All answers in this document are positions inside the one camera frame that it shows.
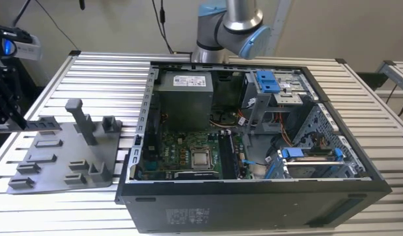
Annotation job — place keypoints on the hard disk in blue carrier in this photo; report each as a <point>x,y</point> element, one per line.
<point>293,152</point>

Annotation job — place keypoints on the grey power supply unit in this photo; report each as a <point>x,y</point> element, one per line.
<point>184,105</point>

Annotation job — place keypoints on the black open PC case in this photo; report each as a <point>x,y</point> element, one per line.
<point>220,209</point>

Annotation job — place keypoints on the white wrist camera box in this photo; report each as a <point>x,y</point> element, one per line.
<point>28,49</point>

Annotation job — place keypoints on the small black hanging rod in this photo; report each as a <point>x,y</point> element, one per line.
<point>81,3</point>

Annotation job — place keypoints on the green motherboard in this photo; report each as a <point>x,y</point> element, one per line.
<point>175,145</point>

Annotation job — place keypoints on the grey plastic parts rack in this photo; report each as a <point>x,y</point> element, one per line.
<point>73,147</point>

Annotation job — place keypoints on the grey metal drive cage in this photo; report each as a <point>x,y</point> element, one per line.
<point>287,98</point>

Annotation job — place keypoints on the black box beside table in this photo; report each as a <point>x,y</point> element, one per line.
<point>372,79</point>

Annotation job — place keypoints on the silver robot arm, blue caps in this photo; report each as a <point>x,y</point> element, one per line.
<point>235,14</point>

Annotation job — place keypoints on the black graphics card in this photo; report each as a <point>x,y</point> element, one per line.
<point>196,175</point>

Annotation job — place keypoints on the metal CPU socket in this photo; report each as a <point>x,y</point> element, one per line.
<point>201,149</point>

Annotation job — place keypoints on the neighbouring metal slat table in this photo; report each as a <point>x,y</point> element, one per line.
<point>395,73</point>

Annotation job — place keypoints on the silver CPU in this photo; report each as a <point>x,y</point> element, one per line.
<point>200,160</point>

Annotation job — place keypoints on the blue drive latch bracket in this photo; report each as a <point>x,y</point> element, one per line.
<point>267,81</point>

